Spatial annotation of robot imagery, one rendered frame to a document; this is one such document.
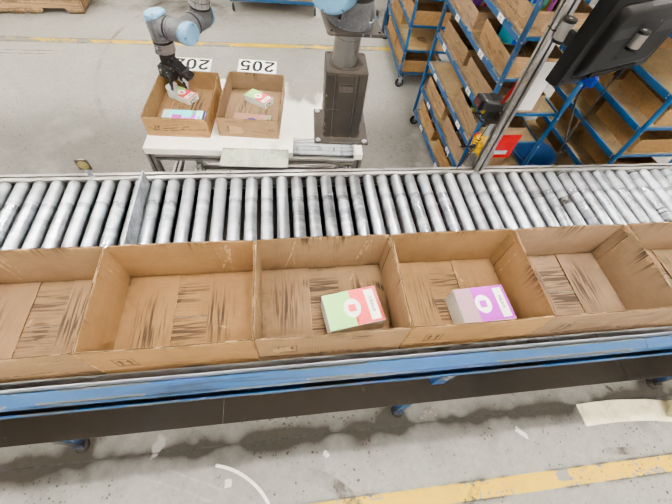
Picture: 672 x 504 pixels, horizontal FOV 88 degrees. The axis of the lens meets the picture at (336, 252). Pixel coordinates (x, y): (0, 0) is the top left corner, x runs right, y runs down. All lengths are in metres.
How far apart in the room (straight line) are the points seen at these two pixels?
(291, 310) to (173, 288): 0.36
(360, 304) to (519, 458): 1.34
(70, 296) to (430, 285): 1.08
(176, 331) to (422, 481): 1.32
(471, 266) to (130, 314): 1.07
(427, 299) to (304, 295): 0.38
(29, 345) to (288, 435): 1.11
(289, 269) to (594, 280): 1.03
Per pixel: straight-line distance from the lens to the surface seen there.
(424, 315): 1.11
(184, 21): 1.82
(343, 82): 1.62
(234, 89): 2.10
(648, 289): 1.42
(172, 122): 1.81
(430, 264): 1.22
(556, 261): 1.45
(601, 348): 1.32
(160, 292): 1.16
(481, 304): 1.12
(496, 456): 2.07
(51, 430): 1.46
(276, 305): 1.07
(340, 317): 0.98
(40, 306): 1.30
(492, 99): 1.64
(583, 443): 2.32
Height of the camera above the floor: 1.86
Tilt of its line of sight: 56 degrees down
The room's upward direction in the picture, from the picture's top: 8 degrees clockwise
